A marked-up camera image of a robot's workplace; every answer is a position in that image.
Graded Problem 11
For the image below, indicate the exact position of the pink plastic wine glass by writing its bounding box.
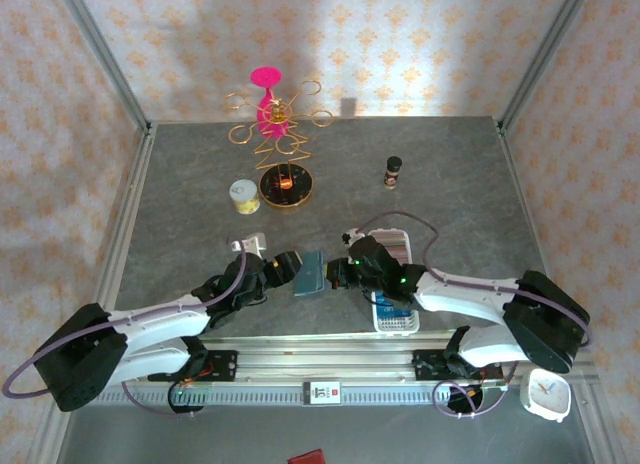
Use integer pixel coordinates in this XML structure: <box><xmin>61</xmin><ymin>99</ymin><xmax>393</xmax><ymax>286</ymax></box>
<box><xmin>249</xmin><ymin>65</ymin><xmax>289</xmax><ymax>138</ymax></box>

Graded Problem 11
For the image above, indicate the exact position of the aluminium table edge rail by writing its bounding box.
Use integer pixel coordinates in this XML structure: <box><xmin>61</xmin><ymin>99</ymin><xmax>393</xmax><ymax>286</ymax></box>
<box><xmin>93</xmin><ymin>123</ymin><xmax>159</xmax><ymax>313</ymax></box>
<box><xmin>497</xmin><ymin>119</ymin><xmax>551</xmax><ymax>285</ymax></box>

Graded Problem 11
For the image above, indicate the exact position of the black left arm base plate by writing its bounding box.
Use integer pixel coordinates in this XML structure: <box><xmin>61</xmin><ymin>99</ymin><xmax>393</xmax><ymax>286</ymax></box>
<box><xmin>148</xmin><ymin>349</ymin><xmax>239</xmax><ymax>384</ymax></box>

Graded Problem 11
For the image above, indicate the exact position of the spice bottle with black cap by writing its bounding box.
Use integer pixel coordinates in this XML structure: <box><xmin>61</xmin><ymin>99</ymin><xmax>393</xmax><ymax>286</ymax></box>
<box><xmin>383</xmin><ymin>155</ymin><xmax>404</xmax><ymax>191</ymax></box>

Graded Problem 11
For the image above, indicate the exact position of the white label tag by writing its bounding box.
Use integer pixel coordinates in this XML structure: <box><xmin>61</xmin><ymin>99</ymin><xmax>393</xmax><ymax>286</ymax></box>
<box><xmin>302</xmin><ymin>380</ymin><xmax>343</xmax><ymax>407</ymax></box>

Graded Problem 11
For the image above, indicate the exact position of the white plastic slotted basket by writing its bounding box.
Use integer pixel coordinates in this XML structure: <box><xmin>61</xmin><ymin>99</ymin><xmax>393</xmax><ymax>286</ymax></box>
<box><xmin>367</xmin><ymin>227</ymin><xmax>421</xmax><ymax>335</ymax></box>

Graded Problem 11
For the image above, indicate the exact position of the gold wire glass stand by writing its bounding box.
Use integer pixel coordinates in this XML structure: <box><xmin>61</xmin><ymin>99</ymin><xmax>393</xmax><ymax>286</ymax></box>
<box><xmin>223</xmin><ymin>78</ymin><xmax>335</xmax><ymax>211</ymax></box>

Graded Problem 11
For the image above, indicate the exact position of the aluminium frame post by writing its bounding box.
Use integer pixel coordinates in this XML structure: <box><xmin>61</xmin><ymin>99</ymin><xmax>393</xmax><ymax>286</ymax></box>
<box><xmin>497</xmin><ymin>0</ymin><xmax>599</xmax><ymax>135</ymax></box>
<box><xmin>52</xmin><ymin>0</ymin><xmax>154</xmax><ymax>135</ymax></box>

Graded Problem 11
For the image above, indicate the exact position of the stack of assorted cards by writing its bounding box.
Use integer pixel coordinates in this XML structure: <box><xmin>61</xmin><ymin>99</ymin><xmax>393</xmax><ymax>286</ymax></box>
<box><xmin>372</xmin><ymin>230</ymin><xmax>409</xmax><ymax>265</ymax></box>

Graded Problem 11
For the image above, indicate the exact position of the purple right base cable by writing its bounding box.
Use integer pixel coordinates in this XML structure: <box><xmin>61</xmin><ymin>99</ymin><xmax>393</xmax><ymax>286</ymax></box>
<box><xmin>432</xmin><ymin>361</ymin><xmax>519</xmax><ymax>418</ymax></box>

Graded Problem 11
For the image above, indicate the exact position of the yellow tin can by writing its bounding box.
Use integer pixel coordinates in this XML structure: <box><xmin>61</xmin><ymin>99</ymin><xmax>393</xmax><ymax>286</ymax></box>
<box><xmin>228</xmin><ymin>178</ymin><xmax>262</xmax><ymax>216</ymax></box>

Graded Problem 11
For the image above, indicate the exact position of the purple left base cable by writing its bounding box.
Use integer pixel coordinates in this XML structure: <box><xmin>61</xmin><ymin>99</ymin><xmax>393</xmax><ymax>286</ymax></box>
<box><xmin>121</xmin><ymin>381</ymin><xmax>201</xmax><ymax>419</ymax></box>

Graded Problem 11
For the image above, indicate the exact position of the red flat object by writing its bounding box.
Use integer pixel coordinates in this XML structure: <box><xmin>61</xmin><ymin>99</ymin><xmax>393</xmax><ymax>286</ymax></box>
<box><xmin>287</xmin><ymin>448</ymin><xmax>326</xmax><ymax>464</ymax></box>

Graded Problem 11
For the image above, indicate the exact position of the teal leather card holder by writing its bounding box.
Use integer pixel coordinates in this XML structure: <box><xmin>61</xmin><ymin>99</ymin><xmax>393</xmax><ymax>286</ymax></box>
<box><xmin>293</xmin><ymin>250</ymin><xmax>327</xmax><ymax>298</ymax></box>

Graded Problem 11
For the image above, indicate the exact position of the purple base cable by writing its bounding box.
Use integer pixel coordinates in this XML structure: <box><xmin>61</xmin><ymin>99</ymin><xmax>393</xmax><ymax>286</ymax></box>
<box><xmin>121</xmin><ymin>381</ymin><xmax>201</xmax><ymax>419</ymax></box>
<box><xmin>432</xmin><ymin>361</ymin><xmax>519</xmax><ymax>418</ymax></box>

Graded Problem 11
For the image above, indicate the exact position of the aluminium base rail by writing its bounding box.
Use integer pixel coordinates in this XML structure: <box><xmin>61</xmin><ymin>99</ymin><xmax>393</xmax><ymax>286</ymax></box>
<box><xmin>99</xmin><ymin>332</ymin><xmax>597</xmax><ymax>408</ymax></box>

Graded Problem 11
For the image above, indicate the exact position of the white square alarm clock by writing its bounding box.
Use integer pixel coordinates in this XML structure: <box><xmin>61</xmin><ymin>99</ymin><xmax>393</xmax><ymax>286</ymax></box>
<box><xmin>519</xmin><ymin>367</ymin><xmax>572</xmax><ymax>424</ymax></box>

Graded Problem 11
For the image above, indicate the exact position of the grey slotted cable duct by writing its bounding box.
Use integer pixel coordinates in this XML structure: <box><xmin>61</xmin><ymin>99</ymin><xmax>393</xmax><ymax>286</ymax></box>
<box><xmin>99</xmin><ymin>386</ymin><xmax>506</xmax><ymax>406</ymax></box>

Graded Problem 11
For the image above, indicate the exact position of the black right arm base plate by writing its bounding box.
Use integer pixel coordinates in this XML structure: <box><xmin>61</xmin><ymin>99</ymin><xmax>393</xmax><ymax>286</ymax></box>
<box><xmin>412</xmin><ymin>348</ymin><xmax>502</xmax><ymax>383</ymax></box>

